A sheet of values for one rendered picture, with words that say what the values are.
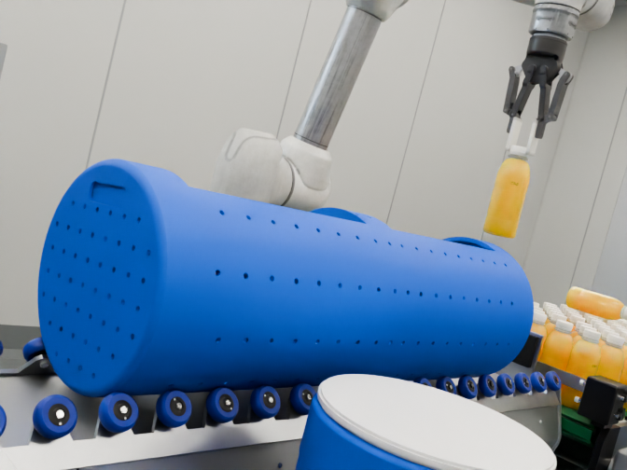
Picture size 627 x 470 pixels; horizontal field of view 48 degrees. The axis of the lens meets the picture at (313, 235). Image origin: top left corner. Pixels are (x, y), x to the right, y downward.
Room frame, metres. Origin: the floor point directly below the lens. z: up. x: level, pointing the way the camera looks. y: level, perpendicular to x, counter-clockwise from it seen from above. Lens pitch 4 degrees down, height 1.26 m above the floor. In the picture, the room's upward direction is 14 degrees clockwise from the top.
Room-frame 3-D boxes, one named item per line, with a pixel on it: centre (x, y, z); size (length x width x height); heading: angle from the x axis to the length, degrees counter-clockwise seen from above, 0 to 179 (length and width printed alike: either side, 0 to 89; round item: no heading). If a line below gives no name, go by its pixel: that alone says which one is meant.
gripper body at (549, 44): (1.45, -0.37, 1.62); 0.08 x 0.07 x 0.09; 49
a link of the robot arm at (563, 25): (1.45, -0.36, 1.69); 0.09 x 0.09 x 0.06
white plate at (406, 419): (0.80, -0.19, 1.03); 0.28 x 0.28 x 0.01
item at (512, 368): (1.65, -0.54, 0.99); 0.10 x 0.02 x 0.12; 47
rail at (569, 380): (1.71, -0.59, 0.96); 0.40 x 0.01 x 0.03; 47
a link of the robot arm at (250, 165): (1.82, 0.20, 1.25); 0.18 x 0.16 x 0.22; 144
